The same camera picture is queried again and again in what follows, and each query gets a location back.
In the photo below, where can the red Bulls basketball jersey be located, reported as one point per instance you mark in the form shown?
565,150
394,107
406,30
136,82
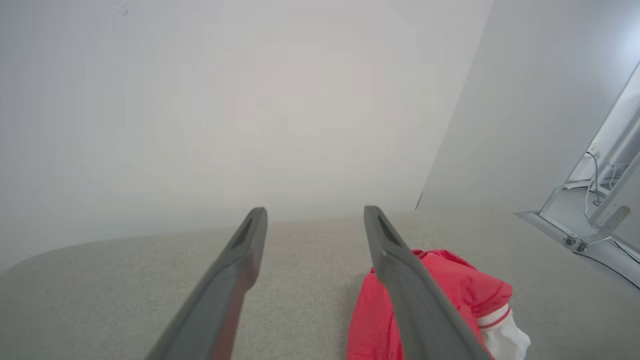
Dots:
457,280

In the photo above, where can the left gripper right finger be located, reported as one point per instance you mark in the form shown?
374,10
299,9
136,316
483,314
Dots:
415,300

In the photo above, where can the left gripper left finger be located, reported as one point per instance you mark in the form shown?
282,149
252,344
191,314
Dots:
215,305

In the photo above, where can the grey metal desk frame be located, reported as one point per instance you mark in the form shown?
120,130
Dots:
607,222

